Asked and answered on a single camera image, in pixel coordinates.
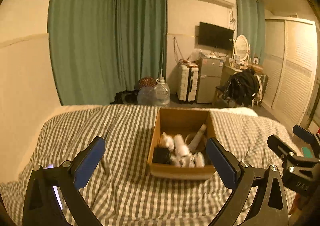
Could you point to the white cream tube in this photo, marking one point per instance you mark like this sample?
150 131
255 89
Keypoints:
197 138

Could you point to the white suitcase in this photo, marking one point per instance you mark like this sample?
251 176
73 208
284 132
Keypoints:
187 82

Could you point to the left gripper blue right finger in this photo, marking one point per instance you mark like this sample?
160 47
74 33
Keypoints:
269 206

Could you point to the black wall television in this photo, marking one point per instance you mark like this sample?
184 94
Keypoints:
215 36

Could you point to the wooden chair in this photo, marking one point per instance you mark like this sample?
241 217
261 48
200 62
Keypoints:
219 102

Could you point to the large clear water bottle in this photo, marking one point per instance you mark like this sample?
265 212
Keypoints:
161 93

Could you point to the brown cardboard box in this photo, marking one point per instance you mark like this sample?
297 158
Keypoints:
186 122

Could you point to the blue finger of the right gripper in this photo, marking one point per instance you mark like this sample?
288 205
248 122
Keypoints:
307 136
281 149

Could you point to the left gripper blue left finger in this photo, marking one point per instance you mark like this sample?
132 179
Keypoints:
41 206

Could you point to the white louvred wardrobe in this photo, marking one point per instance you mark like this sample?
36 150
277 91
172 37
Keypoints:
290 62

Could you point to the small green curtain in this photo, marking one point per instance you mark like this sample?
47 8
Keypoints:
251 23

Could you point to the brown patterned bag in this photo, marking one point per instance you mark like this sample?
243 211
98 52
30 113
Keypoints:
147 82

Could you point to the white oval vanity mirror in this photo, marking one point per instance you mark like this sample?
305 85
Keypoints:
241 49

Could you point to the grey white checked duvet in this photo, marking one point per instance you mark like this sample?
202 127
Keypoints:
121 190

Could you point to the white plush toy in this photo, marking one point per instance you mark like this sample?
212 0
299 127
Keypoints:
167 141

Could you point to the white bottle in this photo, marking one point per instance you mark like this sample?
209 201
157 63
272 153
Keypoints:
181 149

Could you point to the clear plastic bag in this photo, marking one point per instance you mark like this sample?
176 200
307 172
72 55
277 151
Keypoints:
146 96

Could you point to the silver mini fridge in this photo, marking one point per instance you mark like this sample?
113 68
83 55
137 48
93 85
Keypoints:
210 71

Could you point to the wooden dressing table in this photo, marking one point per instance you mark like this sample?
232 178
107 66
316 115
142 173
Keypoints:
228 71

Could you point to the black jacket on chair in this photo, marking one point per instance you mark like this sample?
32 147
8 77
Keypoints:
242 88

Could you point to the lit smartphone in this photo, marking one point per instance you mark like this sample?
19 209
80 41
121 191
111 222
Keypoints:
56 190

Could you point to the large green curtain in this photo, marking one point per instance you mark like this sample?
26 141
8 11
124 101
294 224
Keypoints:
101 47

